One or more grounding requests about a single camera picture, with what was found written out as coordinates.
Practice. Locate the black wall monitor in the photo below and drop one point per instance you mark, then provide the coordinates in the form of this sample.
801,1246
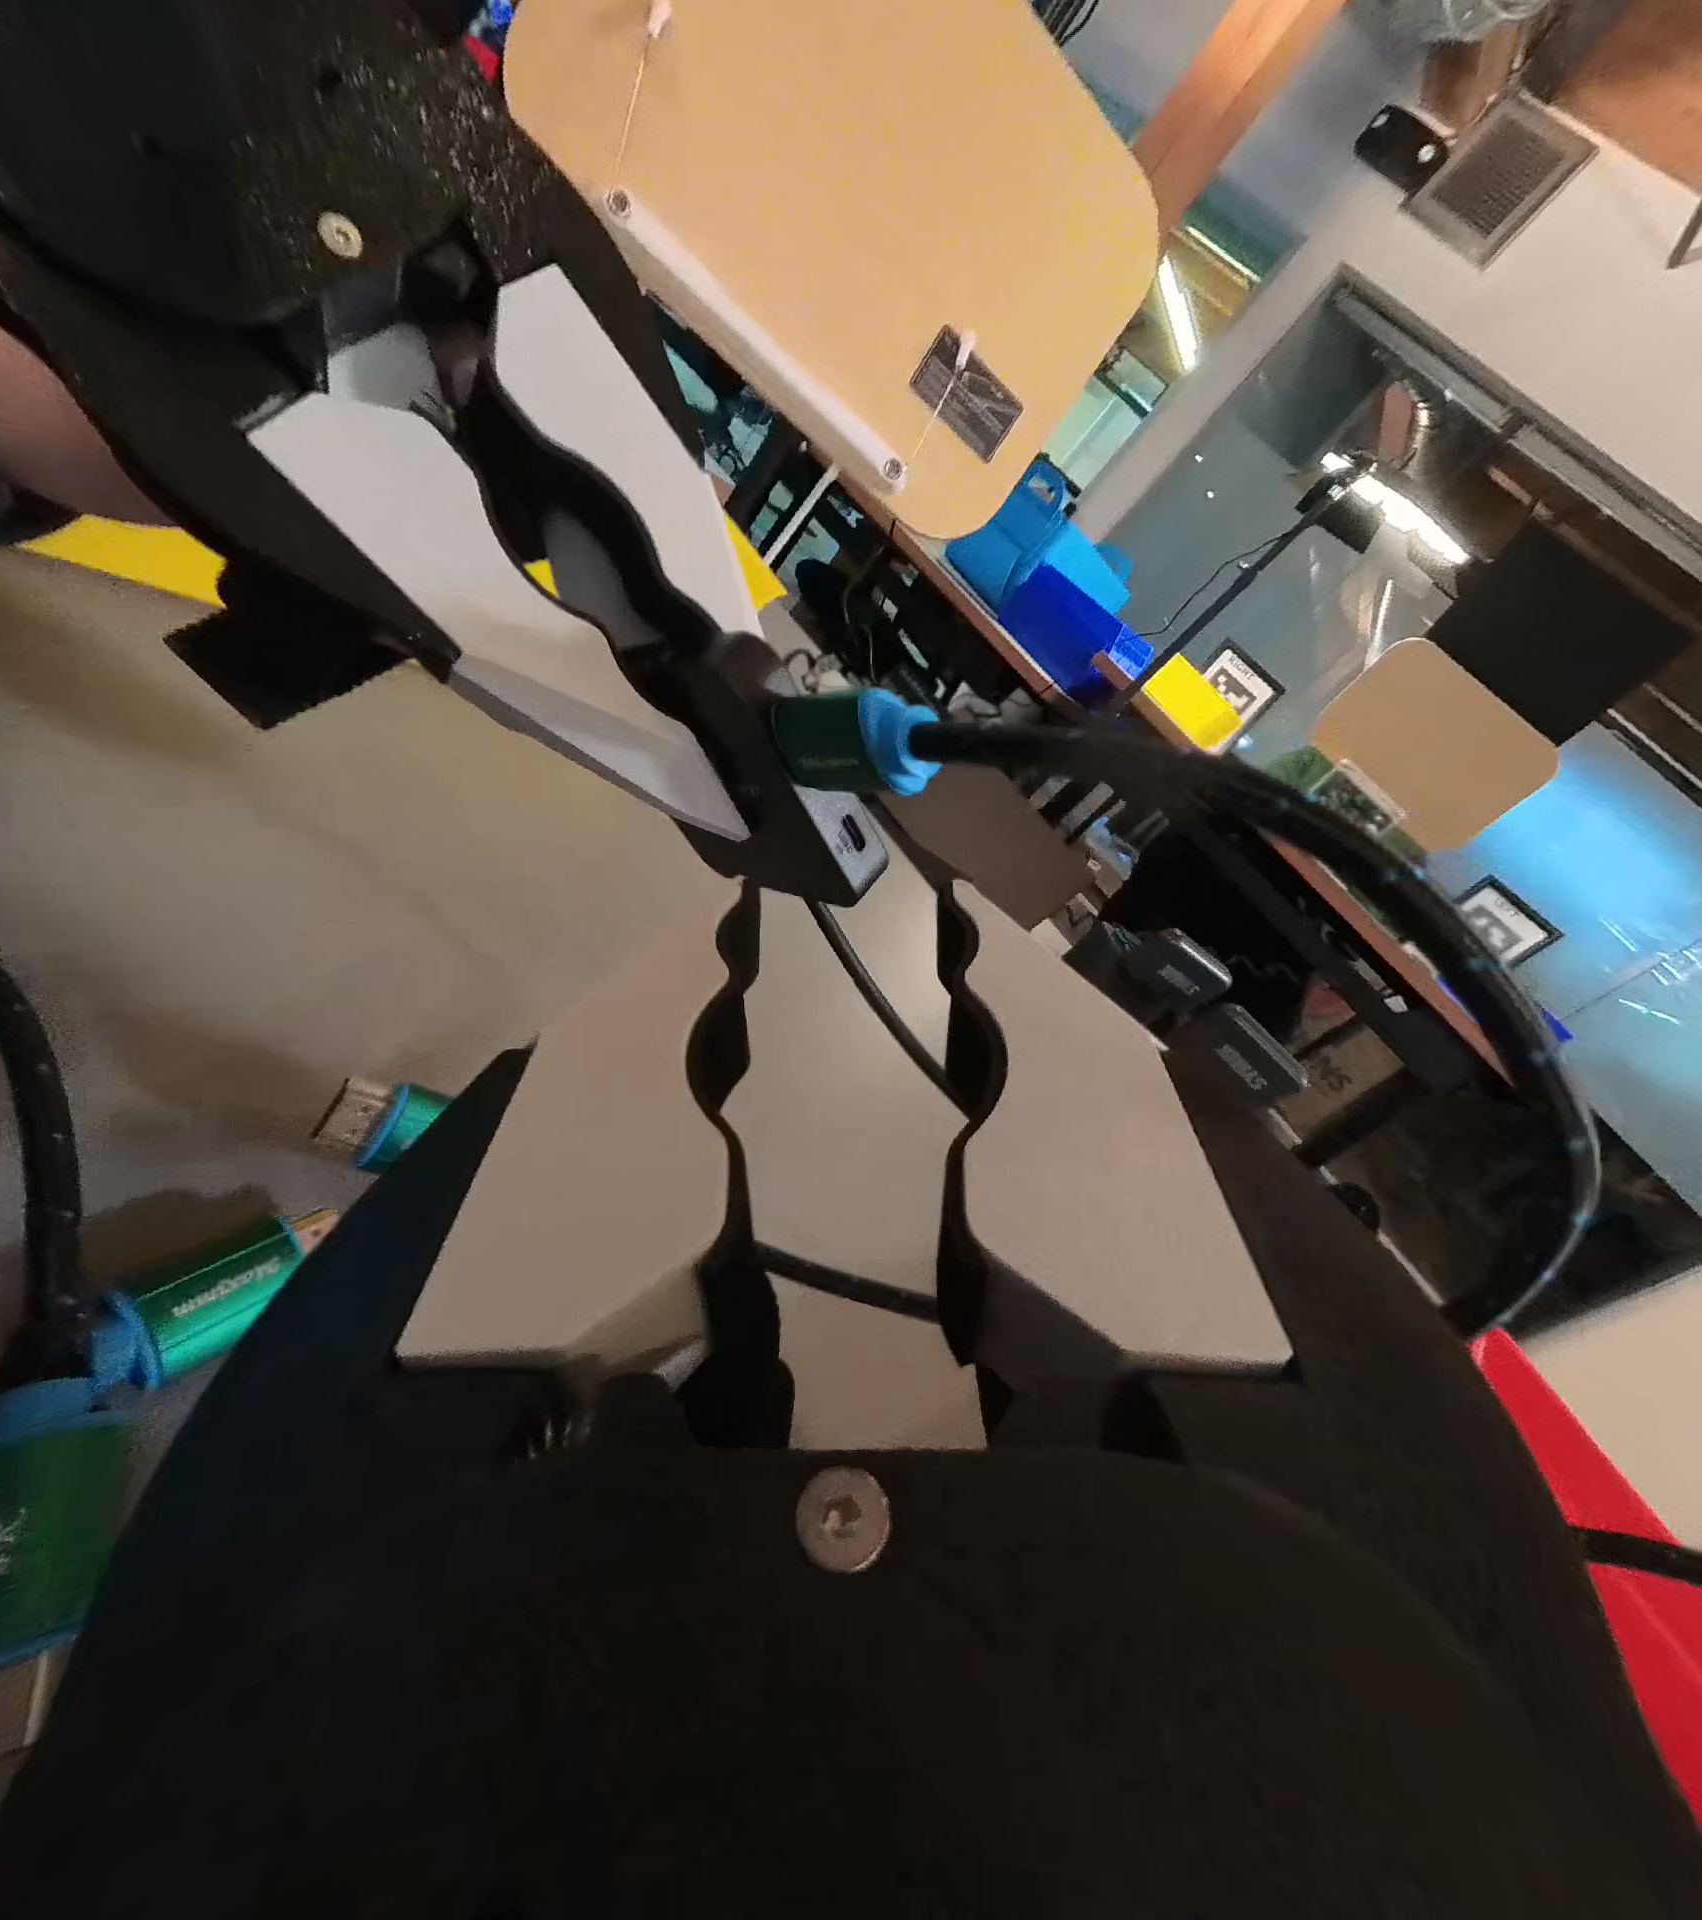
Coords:
1556,623

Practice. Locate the framed marker tag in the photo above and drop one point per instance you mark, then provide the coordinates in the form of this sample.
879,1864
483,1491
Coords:
1505,914
1240,682

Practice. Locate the red plastic bin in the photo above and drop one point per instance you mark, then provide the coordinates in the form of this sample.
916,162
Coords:
1691,1724

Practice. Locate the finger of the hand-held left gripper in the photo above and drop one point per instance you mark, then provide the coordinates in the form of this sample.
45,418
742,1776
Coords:
597,405
386,510

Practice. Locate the wooden post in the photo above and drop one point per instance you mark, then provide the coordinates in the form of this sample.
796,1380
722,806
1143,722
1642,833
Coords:
1240,91

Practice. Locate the black USB hub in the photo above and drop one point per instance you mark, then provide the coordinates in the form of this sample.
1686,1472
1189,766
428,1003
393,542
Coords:
820,854
837,747

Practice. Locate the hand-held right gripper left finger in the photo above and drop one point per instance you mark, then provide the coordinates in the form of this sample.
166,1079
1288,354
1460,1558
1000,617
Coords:
566,1200

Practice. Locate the yellow plastic bin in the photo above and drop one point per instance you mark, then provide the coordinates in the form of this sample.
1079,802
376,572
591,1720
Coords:
1189,698

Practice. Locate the person's left hand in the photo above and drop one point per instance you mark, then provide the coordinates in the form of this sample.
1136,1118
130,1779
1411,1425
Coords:
10,390

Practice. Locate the light blue caddy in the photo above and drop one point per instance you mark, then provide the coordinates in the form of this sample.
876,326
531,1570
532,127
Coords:
1031,532

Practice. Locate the wooden board with black label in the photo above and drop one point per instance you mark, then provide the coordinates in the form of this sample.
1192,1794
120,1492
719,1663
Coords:
851,254

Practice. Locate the wooden board on clear stand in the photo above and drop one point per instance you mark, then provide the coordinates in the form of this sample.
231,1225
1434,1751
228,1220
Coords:
1436,734

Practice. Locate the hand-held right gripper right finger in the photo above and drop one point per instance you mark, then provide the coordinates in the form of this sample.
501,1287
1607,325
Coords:
1120,1200

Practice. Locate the wall air vent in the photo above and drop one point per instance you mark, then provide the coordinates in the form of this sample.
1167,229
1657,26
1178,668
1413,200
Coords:
1505,172

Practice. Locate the studio lamp on stand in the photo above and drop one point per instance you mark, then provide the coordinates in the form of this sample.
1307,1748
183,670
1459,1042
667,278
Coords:
1355,507

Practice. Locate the dark blue plastic bin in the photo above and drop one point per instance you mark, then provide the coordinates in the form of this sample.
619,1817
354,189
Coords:
1077,623

